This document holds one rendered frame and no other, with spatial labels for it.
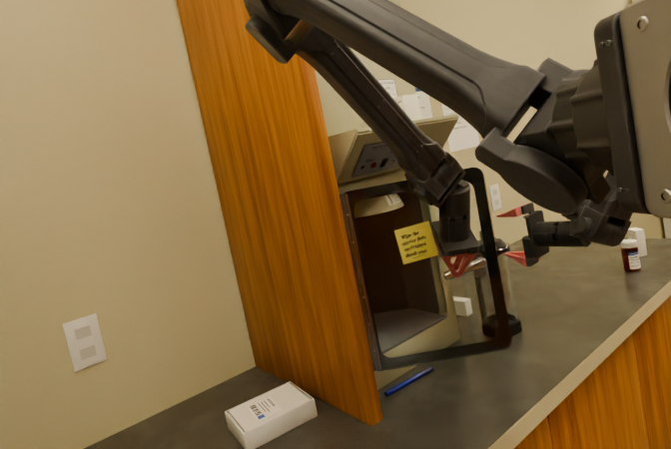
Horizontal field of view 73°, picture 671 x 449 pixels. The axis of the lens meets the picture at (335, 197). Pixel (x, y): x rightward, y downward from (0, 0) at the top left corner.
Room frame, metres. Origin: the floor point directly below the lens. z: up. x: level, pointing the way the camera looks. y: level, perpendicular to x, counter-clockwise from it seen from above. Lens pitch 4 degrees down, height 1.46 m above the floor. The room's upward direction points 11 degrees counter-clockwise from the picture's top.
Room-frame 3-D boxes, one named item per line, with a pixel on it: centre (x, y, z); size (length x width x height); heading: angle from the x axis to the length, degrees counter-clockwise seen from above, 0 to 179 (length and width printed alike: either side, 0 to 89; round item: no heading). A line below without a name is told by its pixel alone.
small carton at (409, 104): (1.04, -0.19, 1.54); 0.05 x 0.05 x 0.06; 38
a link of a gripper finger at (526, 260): (1.09, -0.42, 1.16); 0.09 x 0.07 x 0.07; 37
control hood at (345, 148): (1.02, -0.16, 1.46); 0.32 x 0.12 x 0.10; 127
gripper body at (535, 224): (1.03, -0.46, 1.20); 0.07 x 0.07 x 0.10; 37
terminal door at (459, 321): (0.96, -0.16, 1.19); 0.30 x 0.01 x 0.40; 88
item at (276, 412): (0.93, 0.22, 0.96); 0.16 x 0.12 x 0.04; 121
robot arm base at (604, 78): (0.31, -0.21, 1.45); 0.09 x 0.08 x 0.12; 99
